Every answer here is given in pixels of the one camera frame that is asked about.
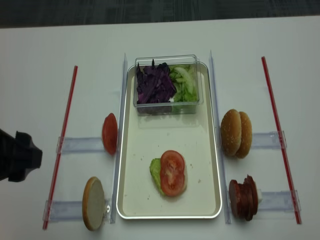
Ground tomato slice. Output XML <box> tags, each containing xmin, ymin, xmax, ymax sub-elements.
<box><xmin>160</xmin><ymin>150</ymin><xmax>186</xmax><ymax>197</ymax></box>
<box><xmin>101</xmin><ymin>113</ymin><xmax>118</xmax><ymax>156</ymax></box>

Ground sesame bun inner half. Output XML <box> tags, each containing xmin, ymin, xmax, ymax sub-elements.
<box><xmin>235</xmin><ymin>111</ymin><xmax>253</xmax><ymax>159</ymax></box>

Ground lettuce leaf on bun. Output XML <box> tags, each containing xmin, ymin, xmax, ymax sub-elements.
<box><xmin>149</xmin><ymin>158</ymin><xmax>166</xmax><ymax>196</ymax></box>

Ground clear rail track lower right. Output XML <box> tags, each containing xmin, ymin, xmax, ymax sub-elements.
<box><xmin>254</xmin><ymin>189</ymin><xmax>301</xmax><ymax>220</ymax></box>

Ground clear divider strip left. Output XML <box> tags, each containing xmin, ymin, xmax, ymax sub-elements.
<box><xmin>109</xmin><ymin>53</ymin><xmax>128</xmax><ymax>224</ymax></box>

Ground clear plastic salad container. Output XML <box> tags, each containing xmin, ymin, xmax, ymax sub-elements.
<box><xmin>133</xmin><ymin>54</ymin><xmax>202</xmax><ymax>116</ymax></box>

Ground red strip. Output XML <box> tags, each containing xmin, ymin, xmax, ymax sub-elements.
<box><xmin>41</xmin><ymin>65</ymin><xmax>79</xmax><ymax>230</ymax></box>
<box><xmin>261</xmin><ymin>56</ymin><xmax>302</xmax><ymax>225</ymax></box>

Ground red strip left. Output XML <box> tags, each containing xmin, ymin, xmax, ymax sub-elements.
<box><xmin>41</xmin><ymin>65</ymin><xmax>79</xmax><ymax>230</ymax></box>

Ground shredded purple cabbage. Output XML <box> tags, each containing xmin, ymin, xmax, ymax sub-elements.
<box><xmin>135</xmin><ymin>59</ymin><xmax>177</xmax><ymax>104</ymax></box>

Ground clear divider strip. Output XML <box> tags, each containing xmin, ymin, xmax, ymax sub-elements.
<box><xmin>208</xmin><ymin>50</ymin><xmax>232</xmax><ymax>225</ymax></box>
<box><xmin>109</xmin><ymin>53</ymin><xmax>128</xmax><ymax>224</ymax></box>

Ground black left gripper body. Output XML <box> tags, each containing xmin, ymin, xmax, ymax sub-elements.
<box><xmin>0</xmin><ymin>130</ymin><xmax>43</xmax><ymax>182</ymax></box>

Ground standing white bun slice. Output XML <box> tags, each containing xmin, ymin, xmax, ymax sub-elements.
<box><xmin>82</xmin><ymin>176</ymin><xmax>105</xmax><ymax>231</ymax></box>

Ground metal serving tray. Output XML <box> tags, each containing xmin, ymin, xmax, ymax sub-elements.
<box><xmin>116</xmin><ymin>64</ymin><xmax>222</xmax><ymax>220</ymax></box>

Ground clear rail track upper right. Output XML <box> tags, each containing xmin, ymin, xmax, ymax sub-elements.
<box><xmin>251</xmin><ymin>131</ymin><xmax>287</xmax><ymax>150</ymax></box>

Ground stack of red meat slices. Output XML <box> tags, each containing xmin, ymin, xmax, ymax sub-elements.
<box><xmin>228</xmin><ymin>175</ymin><xmax>259</xmax><ymax>221</ymax></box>

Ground red strip right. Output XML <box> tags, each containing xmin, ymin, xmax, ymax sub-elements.
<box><xmin>261</xmin><ymin>56</ymin><xmax>302</xmax><ymax>225</ymax></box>

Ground green lettuce in container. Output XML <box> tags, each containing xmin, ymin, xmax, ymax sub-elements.
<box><xmin>169</xmin><ymin>64</ymin><xmax>198</xmax><ymax>102</ymax></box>

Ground clear rail track lower left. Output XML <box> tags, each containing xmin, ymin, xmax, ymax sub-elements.
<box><xmin>42</xmin><ymin>199</ymin><xmax>115</xmax><ymax>224</ymax></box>

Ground clear rail track upper left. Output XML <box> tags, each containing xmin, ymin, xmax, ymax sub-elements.
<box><xmin>56</xmin><ymin>136</ymin><xmax>105</xmax><ymax>154</ymax></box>

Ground clear divider strip right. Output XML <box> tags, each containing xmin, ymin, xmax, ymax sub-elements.
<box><xmin>208</xmin><ymin>50</ymin><xmax>232</xmax><ymax>225</ymax></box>

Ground sesame bun half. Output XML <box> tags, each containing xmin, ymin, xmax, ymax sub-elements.
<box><xmin>220</xmin><ymin>109</ymin><xmax>242</xmax><ymax>157</ymax></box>
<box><xmin>235</xmin><ymin>111</ymin><xmax>253</xmax><ymax>159</ymax></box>

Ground clear rail track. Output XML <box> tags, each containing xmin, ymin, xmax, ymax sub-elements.
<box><xmin>42</xmin><ymin>199</ymin><xmax>115</xmax><ymax>224</ymax></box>
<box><xmin>251</xmin><ymin>131</ymin><xmax>287</xmax><ymax>150</ymax></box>
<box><xmin>56</xmin><ymin>136</ymin><xmax>105</xmax><ymax>154</ymax></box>
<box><xmin>254</xmin><ymin>189</ymin><xmax>301</xmax><ymax>220</ymax></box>

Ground sesame bun outer half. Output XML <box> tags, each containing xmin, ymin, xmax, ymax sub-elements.
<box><xmin>220</xmin><ymin>109</ymin><xmax>242</xmax><ymax>157</ymax></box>

